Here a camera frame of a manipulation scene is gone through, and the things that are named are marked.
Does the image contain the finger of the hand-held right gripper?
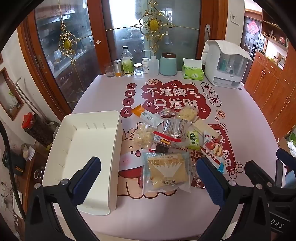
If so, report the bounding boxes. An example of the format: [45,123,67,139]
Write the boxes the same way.
[276,148,296,187]
[245,161,281,197]

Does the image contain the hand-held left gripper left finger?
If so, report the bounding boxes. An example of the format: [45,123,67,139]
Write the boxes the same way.
[24,156,102,241]

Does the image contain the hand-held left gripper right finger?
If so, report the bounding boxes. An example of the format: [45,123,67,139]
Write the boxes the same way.
[196,157,271,241]

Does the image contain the dark red patterned packet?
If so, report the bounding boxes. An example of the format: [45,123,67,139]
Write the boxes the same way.
[191,175,207,189]

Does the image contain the white plastic storage bin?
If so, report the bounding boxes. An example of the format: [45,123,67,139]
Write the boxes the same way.
[42,110,123,216]

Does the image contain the red apple print packet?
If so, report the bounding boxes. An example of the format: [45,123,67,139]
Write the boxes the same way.
[200,131,228,174]

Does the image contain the large clear bread packet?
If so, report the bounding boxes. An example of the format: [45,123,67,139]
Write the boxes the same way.
[142,151,193,198]

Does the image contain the beige wafer bar packet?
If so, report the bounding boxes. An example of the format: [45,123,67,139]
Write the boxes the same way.
[191,119,210,135]

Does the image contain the red label dark snack packet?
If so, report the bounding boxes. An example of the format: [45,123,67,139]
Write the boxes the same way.
[152,131,183,153]

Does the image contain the clear cake packet with text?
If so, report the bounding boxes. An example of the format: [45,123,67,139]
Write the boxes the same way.
[162,118,188,141]

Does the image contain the green label snack packet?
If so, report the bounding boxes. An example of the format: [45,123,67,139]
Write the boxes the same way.
[186,130,201,150]

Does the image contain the low wooden side table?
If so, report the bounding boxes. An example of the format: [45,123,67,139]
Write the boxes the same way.
[14,144,49,209]

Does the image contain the white enamel mug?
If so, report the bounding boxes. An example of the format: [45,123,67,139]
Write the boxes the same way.
[47,120,61,139]

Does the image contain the clear packet of white candies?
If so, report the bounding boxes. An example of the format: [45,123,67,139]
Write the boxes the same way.
[132,123,158,150]

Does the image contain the pale yellow snack bag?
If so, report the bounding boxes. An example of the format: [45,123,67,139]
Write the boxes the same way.
[178,106,200,121]

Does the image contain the wooden floor cabinet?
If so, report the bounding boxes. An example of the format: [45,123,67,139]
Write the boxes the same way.
[244,52,296,139]

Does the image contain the small dark red candy packet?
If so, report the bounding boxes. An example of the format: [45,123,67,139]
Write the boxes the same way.
[158,109,176,119]

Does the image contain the red lid storage jar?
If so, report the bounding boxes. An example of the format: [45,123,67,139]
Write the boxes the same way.
[22,112,50,142]

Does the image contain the orange white snack bar packet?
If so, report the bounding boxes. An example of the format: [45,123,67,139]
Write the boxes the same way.
[131,104,163,127]

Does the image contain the wood framed glass door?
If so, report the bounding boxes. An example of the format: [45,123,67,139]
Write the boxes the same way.
[102,0,229,77]
[18,0,104,116]

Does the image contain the green tissue box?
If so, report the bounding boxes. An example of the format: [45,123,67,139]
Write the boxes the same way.
[181,58,205,81]

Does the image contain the white countertop cup cabinet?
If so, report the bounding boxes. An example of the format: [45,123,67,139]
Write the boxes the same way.
[201,39,254,88]

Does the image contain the clear drinking glass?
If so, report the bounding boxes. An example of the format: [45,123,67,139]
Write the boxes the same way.
[103,62,115,78]

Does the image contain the metal can orange base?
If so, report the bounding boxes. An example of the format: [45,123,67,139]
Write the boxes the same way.
[113,59,123,77]

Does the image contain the brown entry door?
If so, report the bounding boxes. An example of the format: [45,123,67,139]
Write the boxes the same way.
[240,9,263,58]

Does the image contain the glass bottle green label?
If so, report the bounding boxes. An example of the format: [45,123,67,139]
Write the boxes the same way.
[121,46,134,76]

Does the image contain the teal canister brown lid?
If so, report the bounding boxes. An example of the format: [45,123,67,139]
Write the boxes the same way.
[159,52,177,76]

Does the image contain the white squeeze bottle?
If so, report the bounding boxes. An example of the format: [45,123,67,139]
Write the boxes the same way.
[141,50,160,76]

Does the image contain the red door poster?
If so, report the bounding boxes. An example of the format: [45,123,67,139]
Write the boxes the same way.
[247,20,260,34]

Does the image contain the wooden picture frame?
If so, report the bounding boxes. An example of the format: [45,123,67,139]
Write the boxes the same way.
[0,67,25,121]

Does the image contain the wooden wall shelf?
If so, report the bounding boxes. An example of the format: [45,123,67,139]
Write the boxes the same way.
[258,20,290,70]

